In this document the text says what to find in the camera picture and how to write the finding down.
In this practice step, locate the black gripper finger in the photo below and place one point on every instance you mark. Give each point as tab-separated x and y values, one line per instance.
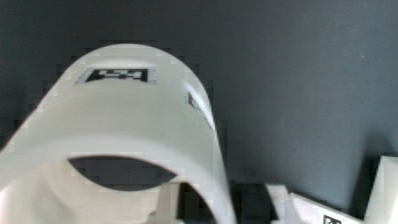
257	212

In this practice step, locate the white lamp base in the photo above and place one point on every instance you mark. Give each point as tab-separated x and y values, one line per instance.
301	211

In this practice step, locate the white lamp shade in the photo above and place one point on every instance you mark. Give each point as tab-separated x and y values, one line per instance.
115	150

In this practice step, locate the white foam border frame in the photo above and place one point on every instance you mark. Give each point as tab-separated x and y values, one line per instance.
383	204

